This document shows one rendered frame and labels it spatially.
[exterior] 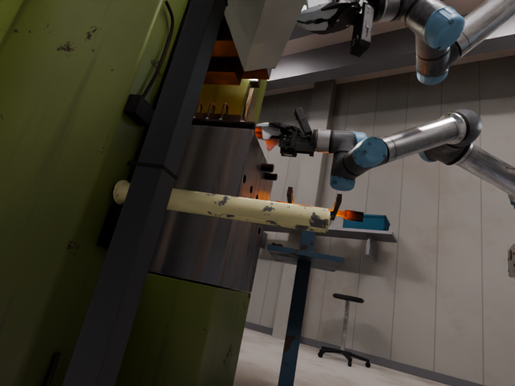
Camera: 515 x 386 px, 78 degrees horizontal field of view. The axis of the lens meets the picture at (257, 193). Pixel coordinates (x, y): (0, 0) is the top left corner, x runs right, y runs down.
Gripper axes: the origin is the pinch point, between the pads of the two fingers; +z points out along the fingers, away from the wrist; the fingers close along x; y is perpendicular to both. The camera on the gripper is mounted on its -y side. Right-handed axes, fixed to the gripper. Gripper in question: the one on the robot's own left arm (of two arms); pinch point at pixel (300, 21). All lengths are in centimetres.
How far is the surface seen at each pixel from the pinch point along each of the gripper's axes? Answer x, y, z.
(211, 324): -31, -56, 33
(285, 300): -344, -110, -74
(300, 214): -0.1, -39.2, 14.7
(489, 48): -169, 82, -322
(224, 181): -31.7, -22.1, 19.5
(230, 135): -32.4, -8.7, 13.5
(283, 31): 4.4, -5.5, 7.4
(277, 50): -0.9, -5.5, 7.1
